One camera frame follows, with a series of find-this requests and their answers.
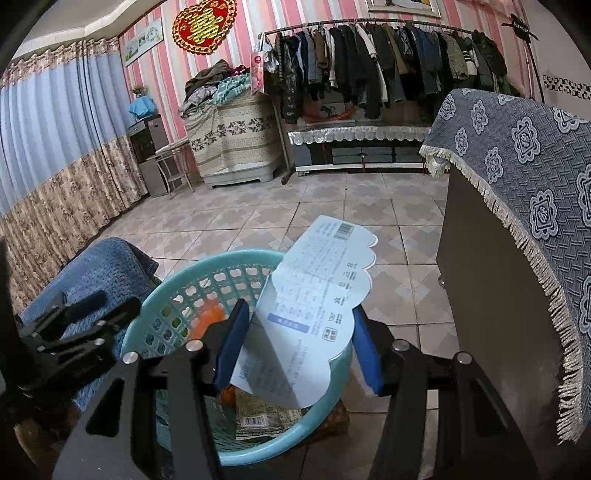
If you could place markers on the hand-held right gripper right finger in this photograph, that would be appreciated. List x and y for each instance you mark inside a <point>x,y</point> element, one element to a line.
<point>367,350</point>

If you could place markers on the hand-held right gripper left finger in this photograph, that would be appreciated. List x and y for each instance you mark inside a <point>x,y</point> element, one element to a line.
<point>231,341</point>

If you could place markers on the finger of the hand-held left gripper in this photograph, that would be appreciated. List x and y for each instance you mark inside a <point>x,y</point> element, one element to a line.
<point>55,316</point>
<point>83,350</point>

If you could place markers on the orange plastic bag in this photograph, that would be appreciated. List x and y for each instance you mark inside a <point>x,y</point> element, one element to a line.
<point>210,318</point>

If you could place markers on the light blue paper packet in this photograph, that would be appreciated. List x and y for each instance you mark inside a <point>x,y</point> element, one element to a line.
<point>314,295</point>

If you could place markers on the teal plastic basket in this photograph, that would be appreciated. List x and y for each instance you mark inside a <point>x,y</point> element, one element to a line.
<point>152,314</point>

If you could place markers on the beige packet with barcode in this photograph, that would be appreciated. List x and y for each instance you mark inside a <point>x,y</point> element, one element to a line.
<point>263,420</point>

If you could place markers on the blue knitted blanket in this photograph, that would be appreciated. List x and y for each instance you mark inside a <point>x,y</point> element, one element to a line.
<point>101,272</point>

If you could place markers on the dark brown cabinet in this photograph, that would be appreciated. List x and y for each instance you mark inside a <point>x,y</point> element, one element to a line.
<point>489,286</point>

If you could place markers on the blue and floral curtain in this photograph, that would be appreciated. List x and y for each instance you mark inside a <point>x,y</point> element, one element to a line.
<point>60,152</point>

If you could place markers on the grey water dispenser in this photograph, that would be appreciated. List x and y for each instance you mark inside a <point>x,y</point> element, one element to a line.
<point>150,152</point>

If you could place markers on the metal clothes rack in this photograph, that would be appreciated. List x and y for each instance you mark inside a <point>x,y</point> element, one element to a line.
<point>282,159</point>

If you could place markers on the patterned cloth covered chest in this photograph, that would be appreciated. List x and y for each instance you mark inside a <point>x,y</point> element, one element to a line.
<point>231,138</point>

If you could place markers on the low cabinet with lace cloth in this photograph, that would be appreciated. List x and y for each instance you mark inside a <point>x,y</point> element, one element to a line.
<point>360,134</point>

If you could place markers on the blue cloth cover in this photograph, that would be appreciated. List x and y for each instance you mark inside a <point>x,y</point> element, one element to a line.
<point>141,107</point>

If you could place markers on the small potted plant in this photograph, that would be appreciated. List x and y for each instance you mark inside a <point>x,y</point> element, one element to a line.
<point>138,90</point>

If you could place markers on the pile of clothes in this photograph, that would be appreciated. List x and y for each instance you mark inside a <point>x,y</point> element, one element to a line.
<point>217,85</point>

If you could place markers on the blue patterned covered cabinet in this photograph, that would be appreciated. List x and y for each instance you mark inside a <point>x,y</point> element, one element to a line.
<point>521,138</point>

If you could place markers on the pink hanging bag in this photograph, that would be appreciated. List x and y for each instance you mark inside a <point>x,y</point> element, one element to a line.
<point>257,69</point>

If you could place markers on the row of hanging clothes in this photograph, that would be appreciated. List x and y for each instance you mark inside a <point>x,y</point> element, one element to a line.
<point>369,64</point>

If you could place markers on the red gold heart decoration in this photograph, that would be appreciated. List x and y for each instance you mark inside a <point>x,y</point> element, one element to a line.
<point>203,25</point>

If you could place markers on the gold framed picture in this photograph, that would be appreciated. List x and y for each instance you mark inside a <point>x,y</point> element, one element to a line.
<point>401,5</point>

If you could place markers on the black coat stand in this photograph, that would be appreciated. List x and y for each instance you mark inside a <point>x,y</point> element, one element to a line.
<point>524,30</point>

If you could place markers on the metal frame chair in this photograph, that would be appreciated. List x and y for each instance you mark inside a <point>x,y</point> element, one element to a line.
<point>173,146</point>

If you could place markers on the long landscape wall picture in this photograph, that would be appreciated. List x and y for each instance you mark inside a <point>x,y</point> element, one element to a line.
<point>143,41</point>

